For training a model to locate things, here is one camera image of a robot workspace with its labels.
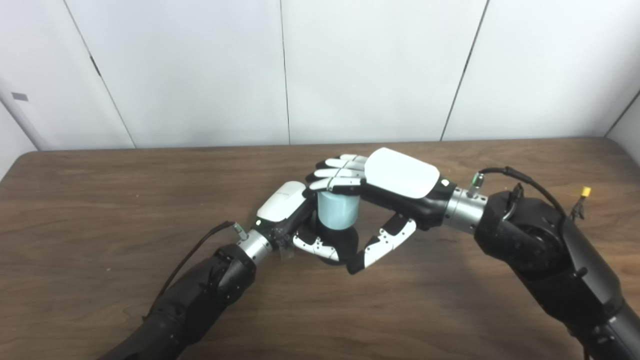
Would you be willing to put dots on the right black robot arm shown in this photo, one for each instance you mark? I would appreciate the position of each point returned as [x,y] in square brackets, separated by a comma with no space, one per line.
[555,250]

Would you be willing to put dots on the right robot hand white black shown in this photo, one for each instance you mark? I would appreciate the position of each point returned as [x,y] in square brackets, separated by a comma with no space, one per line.
[400,180]

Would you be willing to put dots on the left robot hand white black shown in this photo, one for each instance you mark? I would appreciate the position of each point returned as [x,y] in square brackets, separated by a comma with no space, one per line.
[282,205]

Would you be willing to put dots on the small grey wall sticker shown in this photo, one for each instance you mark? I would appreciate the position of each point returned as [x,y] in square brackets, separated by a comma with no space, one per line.
[20,96]

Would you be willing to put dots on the black nozzle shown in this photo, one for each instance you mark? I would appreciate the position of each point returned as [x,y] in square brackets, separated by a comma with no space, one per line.
[345,242]

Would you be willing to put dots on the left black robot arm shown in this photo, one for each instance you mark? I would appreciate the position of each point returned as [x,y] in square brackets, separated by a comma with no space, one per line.
[195,295]

